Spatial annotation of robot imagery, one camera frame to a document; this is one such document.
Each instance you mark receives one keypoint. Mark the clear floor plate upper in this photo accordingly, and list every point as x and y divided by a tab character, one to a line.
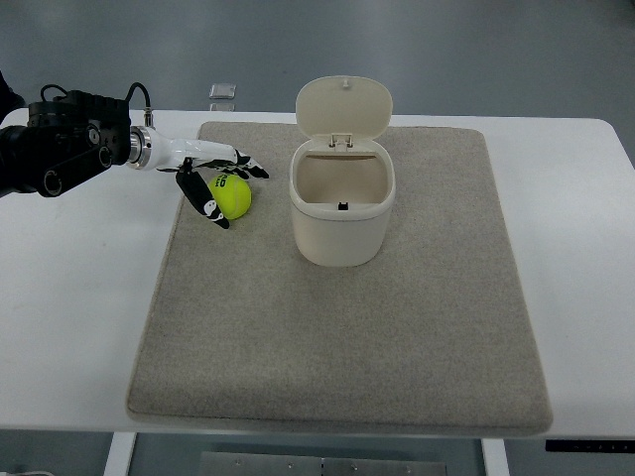
222	91

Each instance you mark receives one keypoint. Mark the white table leg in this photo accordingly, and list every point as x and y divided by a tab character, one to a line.
495	457
120	454

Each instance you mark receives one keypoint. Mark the white table leg right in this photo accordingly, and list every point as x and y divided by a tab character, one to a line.
495	457

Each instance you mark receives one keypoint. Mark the metal base plate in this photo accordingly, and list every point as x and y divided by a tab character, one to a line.
227	463

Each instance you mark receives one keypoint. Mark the clear floor plate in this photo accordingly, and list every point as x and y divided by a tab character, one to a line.
222	106
222	91

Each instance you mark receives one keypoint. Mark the clear floor plate lower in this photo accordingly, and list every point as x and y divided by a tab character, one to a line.
222	106

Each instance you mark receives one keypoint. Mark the grey felt mat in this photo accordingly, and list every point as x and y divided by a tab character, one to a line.
430	336

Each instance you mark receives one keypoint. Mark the black desk control panel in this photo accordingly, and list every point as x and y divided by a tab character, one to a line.
605	446

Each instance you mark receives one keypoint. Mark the white table leg left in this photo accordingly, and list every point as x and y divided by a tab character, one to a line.
120	454

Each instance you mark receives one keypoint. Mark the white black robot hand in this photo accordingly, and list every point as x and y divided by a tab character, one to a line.
184	157

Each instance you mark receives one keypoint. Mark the yellow tennis ball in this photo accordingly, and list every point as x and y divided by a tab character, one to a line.
232	194

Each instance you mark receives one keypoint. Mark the cream lidded bin box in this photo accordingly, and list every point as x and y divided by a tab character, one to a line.
342	183

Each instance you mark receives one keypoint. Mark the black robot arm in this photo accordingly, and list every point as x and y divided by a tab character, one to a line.
67	141

